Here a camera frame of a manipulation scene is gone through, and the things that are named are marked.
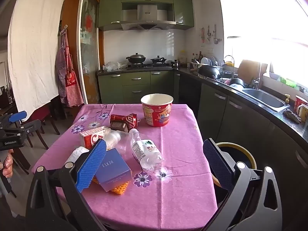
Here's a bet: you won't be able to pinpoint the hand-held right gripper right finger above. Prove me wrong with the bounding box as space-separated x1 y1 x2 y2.
203 138 283 231

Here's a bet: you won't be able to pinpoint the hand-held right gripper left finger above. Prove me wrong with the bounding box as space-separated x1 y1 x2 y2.
25 138 113 231

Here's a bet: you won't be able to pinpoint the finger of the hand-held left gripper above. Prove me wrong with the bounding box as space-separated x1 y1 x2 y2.
0 120 42 141
0 111 27 128

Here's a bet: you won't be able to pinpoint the white plastic bag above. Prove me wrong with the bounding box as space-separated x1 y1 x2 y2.
64 146 90 167

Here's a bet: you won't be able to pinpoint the purple box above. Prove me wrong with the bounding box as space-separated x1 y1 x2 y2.
95 148 133 192

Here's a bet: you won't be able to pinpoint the yellow rimmed waste bin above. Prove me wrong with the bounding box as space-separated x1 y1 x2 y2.
211 142 257 205

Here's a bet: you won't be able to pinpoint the red and white carton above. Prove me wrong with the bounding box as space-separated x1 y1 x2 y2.
79 126 106 150

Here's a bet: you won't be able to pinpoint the clear plastic cup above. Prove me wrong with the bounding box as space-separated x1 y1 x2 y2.
102 129 135 156

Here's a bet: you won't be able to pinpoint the orange mesh net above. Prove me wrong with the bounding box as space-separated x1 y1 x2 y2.
91 176 130 195

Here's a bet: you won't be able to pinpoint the brown plastic tray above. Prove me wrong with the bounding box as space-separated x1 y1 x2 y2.
110 121 130 132

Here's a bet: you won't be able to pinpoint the clear plastic water bottle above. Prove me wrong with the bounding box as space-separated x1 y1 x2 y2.
130 129 166 173

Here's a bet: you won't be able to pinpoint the crushed red soda can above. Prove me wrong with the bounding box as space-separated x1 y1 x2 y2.
110 113 141 128

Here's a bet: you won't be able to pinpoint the red paper bucket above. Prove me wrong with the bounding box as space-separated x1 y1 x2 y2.
141 93 174 127

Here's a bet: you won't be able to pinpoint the person's left hand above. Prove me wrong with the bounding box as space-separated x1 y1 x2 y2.
0 149 14 179

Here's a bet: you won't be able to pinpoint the dark wooden chair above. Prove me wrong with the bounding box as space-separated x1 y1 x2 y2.
14 125 50 151

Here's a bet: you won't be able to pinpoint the wooden chair with red cushion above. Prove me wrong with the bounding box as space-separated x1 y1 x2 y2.
29 101 60 136

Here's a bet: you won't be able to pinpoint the pink floral tablecloth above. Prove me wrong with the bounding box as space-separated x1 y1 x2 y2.
31 103 219 227

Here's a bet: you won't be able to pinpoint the red checked apron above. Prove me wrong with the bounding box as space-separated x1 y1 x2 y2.
64 53 85 107

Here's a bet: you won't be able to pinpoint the white hanging sheet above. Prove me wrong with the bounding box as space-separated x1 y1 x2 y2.
7 0 66 122

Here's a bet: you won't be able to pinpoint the purple checked apron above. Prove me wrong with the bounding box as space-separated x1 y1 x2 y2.
55 28 73 104

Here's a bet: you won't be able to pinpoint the steel sink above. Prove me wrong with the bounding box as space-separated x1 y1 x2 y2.
242 89 290 112

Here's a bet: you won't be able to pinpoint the dark rag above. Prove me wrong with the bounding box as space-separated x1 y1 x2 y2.
283 108 302 124

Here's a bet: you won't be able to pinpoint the large black wok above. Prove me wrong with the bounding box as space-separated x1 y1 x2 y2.
197 65 224 79

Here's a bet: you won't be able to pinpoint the steel faucet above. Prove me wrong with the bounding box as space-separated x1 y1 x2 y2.
254 63 263 90

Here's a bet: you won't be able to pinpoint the sliding glass door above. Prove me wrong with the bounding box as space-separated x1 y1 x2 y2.
77 0 100 105

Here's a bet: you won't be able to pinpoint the wooden cutting board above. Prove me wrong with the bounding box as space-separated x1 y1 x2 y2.
238 60 268 82

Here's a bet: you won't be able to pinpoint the clear plastic bag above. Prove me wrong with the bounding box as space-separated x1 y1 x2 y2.
103 61 128 72

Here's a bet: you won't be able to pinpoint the yellow mug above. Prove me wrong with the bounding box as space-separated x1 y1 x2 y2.
297 103 308 120

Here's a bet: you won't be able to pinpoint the dish rack with plates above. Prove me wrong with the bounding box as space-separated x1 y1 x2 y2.
190 56 217 69

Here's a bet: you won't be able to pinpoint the red mug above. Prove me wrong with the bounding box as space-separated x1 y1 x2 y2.
295 95 308 112

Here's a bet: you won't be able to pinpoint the row of condiment bottles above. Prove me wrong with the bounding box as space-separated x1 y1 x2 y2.
191 51 203 64

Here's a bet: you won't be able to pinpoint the green plastic container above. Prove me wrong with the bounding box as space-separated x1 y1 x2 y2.
279 77 299 88

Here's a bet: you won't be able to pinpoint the gas stove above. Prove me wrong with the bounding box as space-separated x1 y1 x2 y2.
126 63 172 69

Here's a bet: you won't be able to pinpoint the black wok with lid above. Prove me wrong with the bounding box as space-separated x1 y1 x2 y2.
126 52 147 65

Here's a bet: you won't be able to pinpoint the hanging kitchen utensils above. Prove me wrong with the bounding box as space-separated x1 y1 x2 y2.
199 25 220 47

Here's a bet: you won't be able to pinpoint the bright kitchen window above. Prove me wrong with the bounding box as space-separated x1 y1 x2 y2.
218 0 308 90

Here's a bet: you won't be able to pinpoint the steel range hood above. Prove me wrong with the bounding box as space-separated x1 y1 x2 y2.
120 3 177 31

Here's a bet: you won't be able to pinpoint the green upper kitchen cabinets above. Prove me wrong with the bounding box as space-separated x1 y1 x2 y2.
97 0 195 31

